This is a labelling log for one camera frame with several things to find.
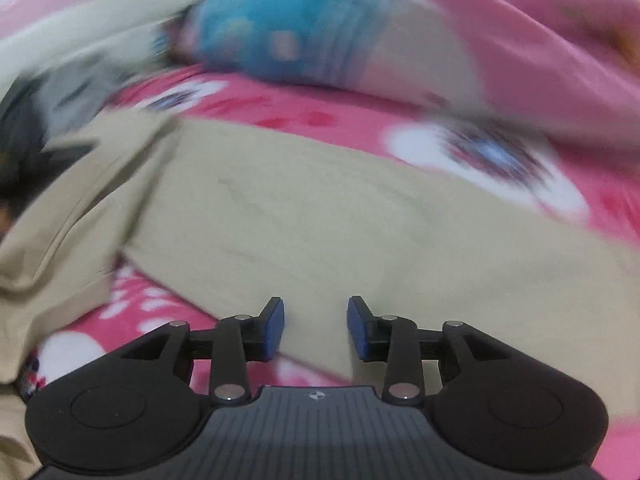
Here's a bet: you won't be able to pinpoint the beige trousers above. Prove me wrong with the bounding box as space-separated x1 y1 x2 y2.
1 110 639 479

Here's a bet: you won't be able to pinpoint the pink floral bed sheet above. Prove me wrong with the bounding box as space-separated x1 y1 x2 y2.
19 64 640 480

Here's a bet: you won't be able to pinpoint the black garment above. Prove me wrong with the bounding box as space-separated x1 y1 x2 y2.
1 77 92 233

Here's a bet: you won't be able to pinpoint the grey sweatshirt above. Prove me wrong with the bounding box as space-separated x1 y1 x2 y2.
35 54 134 140

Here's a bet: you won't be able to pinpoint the blue pink floral quilt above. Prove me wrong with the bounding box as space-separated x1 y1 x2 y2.
162 0 639 148

